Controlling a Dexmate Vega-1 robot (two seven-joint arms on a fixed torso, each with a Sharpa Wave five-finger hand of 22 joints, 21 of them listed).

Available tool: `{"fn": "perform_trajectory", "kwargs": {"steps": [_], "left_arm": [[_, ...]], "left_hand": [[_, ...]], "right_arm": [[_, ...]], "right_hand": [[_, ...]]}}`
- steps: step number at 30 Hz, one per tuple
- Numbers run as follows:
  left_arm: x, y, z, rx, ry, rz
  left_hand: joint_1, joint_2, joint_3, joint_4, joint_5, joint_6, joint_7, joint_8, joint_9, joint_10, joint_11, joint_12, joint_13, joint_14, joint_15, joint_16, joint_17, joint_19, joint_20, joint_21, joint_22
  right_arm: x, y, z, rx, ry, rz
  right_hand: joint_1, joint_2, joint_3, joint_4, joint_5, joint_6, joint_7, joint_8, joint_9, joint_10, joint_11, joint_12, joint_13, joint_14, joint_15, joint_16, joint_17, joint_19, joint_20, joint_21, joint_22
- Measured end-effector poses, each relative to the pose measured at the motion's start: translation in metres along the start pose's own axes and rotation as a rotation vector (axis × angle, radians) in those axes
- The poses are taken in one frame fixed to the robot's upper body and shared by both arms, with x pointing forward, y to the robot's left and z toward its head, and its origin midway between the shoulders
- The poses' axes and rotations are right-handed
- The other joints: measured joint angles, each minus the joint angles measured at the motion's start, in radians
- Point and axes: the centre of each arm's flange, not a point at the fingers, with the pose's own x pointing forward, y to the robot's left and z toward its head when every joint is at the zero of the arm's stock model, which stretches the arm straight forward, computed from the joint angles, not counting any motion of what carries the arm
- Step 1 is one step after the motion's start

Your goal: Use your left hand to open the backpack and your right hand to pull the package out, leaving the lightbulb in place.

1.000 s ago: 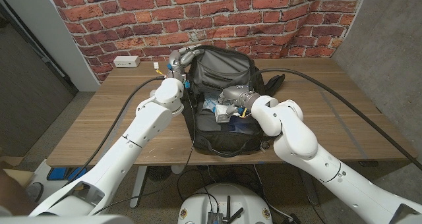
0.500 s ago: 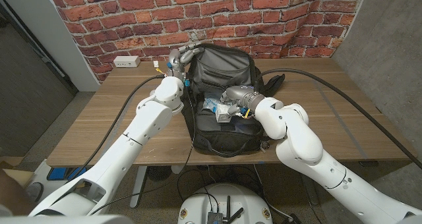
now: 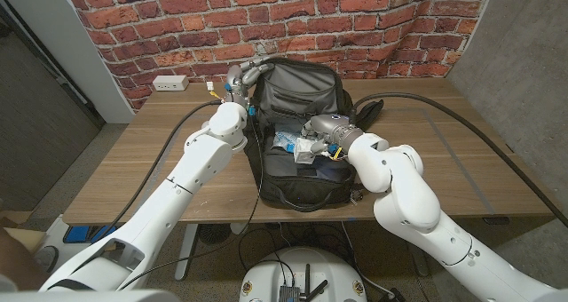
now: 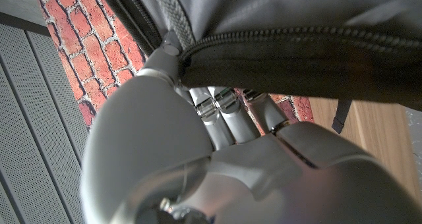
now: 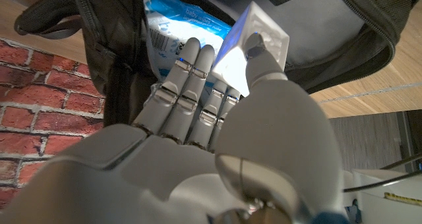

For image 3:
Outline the black antenna device on torso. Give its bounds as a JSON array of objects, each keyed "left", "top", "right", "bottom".
[{"left": 278, "top": 263, "right": 329, "bottom": 302}]

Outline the blue white baby wipes package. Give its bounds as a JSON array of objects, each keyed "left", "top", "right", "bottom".
[{"left": 272, "top": 131, "right": 304, "bottom": 155}]

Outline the red brick printed backdrop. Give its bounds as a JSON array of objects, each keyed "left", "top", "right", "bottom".
[{"left": 60, "top": 0, "right": 497, "bottom": 112}]

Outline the black backpack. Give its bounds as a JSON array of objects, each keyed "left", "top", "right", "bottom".
[{"left": 241, "top": 56, "right": 385, "bottom": 213}]

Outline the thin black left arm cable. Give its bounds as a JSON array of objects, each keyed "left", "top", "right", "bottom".
[{"left": 119, "top": 115, "right": 264, "bottom": 290}]

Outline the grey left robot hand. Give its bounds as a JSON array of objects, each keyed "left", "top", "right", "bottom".
[{"left": 224, "top": 56, "right": 276, "bottom": 101}]

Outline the white packet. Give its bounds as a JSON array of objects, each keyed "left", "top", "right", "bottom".
[{"left": 293, "top": 137, "right": 317, "bottom": 165}]

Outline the cardboard box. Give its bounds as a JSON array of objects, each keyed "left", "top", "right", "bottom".
[{"left": 0, "top": 211, "right": 48, "bottom": 250}]

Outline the black floor cable loop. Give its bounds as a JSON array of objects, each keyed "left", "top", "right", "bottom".
[{"left": 238, "top": 224, "right": 356, "bottom": 276}]

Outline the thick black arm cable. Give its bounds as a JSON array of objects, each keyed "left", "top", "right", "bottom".
[
  {"left": 88, "top": 99, "right": 223, "bottom": 243},
  {"left": 352, "top": 91, "right": 568, "bottom": 228}
]

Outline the white table leg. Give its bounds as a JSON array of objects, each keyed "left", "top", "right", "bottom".
[{"left": 174, "top": 223, "right": 200, "bottom": 282}]

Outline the blue item on floor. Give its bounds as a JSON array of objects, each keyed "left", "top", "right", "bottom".
[{"left": 63, "top": 225, "right": 117, "bottom": 244}]

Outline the white power outlet box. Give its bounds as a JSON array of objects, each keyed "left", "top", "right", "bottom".
[{"left": 152, "top": 75, "right": 190, "bottom": 92}]

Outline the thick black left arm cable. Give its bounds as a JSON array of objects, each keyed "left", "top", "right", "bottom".
[{"left": 88, "top": 99, "right": 223, "bottom": 243}]

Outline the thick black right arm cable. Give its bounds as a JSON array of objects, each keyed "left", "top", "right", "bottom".
[{"left": 352, "top": 91, "right": 568, "bottom": 228}]

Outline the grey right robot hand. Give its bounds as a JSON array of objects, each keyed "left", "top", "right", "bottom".
[{"left": 300, "top": 113, "right": 356, "bottom": 155}]

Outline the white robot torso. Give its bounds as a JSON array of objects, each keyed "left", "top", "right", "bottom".
[{"left": 239, "top": 247, "right": 368, "bottom": 302}]

